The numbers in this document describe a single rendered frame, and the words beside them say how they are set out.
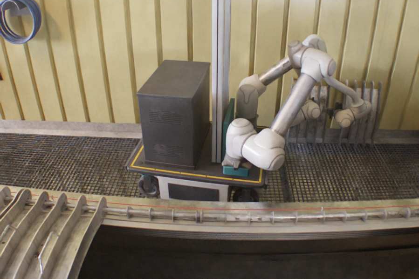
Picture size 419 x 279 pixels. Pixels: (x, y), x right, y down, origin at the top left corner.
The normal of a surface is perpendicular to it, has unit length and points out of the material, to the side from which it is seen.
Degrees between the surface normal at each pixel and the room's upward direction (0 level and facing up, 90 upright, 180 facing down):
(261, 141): 44
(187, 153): 90
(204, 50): 90
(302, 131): 89
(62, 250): 3
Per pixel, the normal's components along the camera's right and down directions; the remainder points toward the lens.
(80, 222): 0.01, -0.96
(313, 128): -0.05, 0.48
